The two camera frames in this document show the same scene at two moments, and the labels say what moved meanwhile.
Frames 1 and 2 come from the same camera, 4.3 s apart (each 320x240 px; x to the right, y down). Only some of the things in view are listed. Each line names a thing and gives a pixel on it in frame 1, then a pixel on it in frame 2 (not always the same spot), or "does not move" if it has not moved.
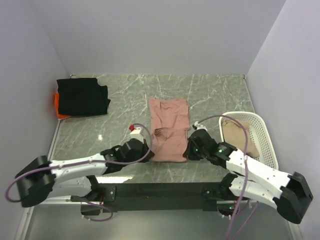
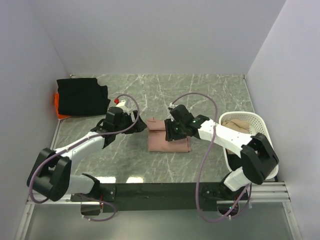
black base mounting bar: (157, 196) does not move
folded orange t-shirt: (60, 116) does not move
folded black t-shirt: (82, 96) does not move
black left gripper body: (141, 155) to (126, 122)
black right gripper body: (194, 153) to (174, 130)
